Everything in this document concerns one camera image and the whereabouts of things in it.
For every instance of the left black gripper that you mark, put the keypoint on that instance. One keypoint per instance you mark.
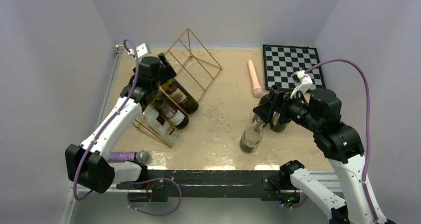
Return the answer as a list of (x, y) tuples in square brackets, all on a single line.
[(167, 72)]

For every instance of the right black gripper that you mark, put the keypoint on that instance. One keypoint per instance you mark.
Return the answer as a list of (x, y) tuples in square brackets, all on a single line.
[(280, 101)]

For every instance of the clear brown-tinted bottle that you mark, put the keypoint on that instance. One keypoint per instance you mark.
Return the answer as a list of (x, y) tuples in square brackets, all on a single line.
[(252, 136)]

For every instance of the dark green wine bottle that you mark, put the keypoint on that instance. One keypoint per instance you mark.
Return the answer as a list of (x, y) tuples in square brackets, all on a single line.
[(170, 111)]

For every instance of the clear glass liquor bottle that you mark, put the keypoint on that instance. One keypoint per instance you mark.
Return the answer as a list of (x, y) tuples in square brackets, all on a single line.
[(160, 126)]

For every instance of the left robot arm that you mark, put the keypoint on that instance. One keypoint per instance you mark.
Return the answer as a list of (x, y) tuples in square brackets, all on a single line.
[(87, 163)]

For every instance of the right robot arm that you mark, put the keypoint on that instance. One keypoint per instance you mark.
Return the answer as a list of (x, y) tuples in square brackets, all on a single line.
[(339, 143)]

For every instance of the black white chessboard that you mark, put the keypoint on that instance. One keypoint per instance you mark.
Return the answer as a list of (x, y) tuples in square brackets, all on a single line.
[(281, 61)]

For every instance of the purple glitter microphone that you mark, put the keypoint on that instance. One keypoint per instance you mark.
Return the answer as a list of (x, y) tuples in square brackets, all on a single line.
[(134, 156)]

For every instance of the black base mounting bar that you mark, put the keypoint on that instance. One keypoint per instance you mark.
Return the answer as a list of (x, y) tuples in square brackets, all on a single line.
[(265, 185)]

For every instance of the gold wire wine rack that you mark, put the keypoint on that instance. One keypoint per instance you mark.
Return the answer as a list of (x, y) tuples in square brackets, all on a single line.
[(196, 69)]

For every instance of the pink cylindrical handle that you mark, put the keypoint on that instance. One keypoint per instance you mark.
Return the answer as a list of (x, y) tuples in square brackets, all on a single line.
[(256, 87)]

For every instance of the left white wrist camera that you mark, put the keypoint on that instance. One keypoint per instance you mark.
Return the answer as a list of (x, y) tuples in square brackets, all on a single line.
[(142, 50)]

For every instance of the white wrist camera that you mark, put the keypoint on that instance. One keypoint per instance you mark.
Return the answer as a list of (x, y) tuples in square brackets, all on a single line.
[(302, 81), (142, 50)]

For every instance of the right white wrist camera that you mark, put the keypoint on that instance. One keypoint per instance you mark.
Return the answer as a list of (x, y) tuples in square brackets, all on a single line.
[(302, 81)]

